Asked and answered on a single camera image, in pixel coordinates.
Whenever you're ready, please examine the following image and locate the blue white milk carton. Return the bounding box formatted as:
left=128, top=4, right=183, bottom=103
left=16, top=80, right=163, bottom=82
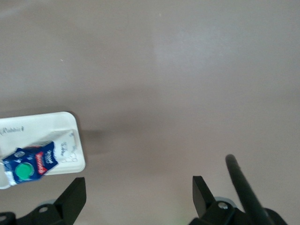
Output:
left=2, top=128, right=80, bottom=185

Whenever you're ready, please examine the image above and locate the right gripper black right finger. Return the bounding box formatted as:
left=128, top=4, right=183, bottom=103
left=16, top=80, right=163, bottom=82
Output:
left=189, top=175, right=244, bottom=225

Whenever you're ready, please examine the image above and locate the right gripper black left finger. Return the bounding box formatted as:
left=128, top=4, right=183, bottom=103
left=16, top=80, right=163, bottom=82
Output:
left=16, top=177, right=87, bottom=225

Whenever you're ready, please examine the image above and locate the cream rectangular tray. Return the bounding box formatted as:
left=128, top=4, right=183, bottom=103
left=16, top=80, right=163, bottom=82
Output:
left=0, top=111, right=86, bottom=176

